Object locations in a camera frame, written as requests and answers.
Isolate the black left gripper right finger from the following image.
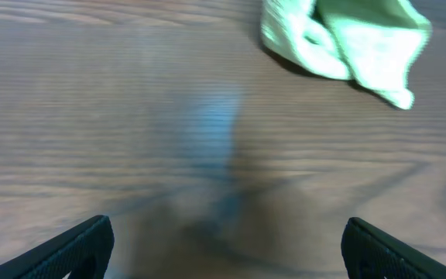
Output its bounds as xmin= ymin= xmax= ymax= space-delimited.
xmin=341 ymin=217 xmax=446 ymax=279

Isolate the green microfiber cloth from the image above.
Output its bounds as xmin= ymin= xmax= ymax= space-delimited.
xmin=260 ymin=0 xmax=432 ymax=110

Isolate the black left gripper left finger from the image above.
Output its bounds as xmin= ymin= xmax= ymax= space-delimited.
xmin=0 ymin=215 xmax=115 ymax=279

